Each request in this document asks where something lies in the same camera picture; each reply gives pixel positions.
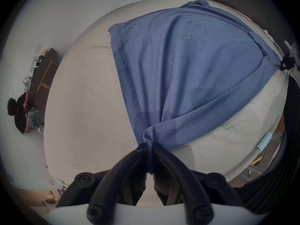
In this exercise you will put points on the person's body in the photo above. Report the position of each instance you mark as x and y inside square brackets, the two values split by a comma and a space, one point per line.
[291, 97]

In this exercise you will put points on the brown wooden table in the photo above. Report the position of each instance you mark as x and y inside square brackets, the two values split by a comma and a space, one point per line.
[44, 64]

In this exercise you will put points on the bed with beige sheet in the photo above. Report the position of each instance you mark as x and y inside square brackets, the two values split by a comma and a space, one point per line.
[82, 102]

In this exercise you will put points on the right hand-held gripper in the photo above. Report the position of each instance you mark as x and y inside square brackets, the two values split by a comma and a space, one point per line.
[293, 53]

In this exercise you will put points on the blue shirt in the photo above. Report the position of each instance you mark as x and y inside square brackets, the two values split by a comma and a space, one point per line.
[187, 67]

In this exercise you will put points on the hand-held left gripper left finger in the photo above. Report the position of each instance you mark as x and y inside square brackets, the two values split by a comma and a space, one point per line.
[110, 184]

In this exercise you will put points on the pale blue corner guard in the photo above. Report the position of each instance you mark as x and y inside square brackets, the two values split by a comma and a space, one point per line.
[61, 183]
[263, 141]

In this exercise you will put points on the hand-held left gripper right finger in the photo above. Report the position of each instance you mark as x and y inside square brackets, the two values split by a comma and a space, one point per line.
[185, 184]

